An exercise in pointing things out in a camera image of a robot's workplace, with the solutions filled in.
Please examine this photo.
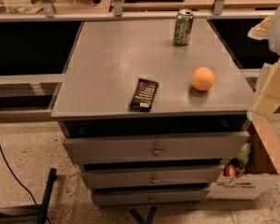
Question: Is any black rxbar chocolate bar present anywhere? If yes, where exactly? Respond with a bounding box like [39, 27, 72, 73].
[129, 78, 159, 112]

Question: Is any green snack bag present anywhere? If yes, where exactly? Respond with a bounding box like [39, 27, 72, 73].
[236, 142, 252, 167]

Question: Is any black metal floor stand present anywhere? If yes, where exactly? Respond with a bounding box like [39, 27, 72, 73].
[0, 167, 58, 224]

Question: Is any grey drawer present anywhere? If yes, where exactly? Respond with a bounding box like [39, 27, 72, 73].
[91, 189, 208, 206]
[63, 132, 249, 164]
[81, 165, 223, 189]

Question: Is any orange fruit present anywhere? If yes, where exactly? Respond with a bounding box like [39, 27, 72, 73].
[191, 67, 215, 91]

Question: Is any top grey drawer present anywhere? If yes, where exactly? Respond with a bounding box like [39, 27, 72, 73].
[63, 132, 249, 164]

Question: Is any grey drawer cabinet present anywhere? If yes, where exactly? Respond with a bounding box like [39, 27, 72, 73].
[52, 19, 253, 194]

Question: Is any cardboard box with snacks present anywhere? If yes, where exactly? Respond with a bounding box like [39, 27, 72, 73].
[207, 120, 280, 200]

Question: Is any metal railing frame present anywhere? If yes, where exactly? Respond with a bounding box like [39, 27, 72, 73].
[0, 0, 280, 22]

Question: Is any middle grey drawer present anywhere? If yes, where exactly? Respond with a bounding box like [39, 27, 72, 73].
[81, 165, 223, 189]

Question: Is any green soda can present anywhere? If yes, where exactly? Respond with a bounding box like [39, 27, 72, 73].
[174, 9, 194, 46]

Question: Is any bottom grey drawer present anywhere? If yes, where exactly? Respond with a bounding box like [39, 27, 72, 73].
[91, 189, 208, 206]

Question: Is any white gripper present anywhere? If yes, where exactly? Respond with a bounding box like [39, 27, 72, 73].
[247, 6, 280, 118]

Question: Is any black floor cable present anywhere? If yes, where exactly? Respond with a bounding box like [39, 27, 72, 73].
[0, 119, 52, 224]

